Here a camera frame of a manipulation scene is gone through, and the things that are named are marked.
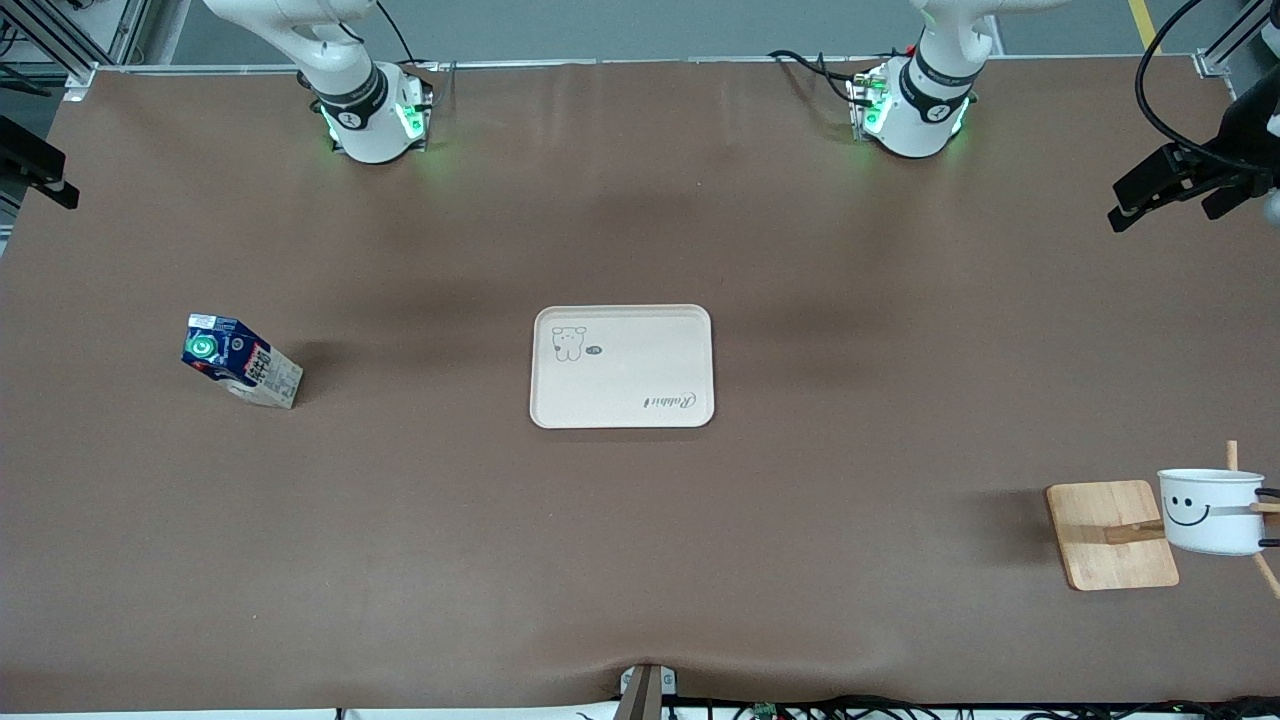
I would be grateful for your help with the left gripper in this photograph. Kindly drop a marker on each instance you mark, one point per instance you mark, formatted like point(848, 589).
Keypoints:
point(1243, 143)

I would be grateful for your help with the blue milk carton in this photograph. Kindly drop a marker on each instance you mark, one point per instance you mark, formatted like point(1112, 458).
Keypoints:
point(240, 362)

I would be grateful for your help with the white smiley face cup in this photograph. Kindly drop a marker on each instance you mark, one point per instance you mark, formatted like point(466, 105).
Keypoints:
point(1205, 515)

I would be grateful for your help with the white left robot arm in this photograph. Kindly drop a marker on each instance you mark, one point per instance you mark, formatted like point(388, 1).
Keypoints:
point(920, 110)

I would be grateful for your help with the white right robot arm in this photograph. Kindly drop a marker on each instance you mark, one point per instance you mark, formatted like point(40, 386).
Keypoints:
point(350, 90)

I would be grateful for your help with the beige rabbit print tray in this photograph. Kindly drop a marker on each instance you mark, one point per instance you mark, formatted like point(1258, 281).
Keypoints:
point(622, 375)

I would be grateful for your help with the wooden mug stand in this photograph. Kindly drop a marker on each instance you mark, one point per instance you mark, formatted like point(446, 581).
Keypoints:
point(1110, 560)

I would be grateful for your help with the brown table mat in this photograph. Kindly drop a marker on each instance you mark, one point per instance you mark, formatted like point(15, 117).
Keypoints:
point(640, 550)

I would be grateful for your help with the small green circuit board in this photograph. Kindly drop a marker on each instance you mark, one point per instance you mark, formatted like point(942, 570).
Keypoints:
point(766, 710)

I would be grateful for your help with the aluminium frame strut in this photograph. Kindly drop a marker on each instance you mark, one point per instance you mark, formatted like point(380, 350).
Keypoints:
point(1225, 50)
point(70, 40)

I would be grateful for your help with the metal table edge bracket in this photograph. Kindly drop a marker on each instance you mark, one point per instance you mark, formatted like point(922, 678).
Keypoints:
point(646, 692)

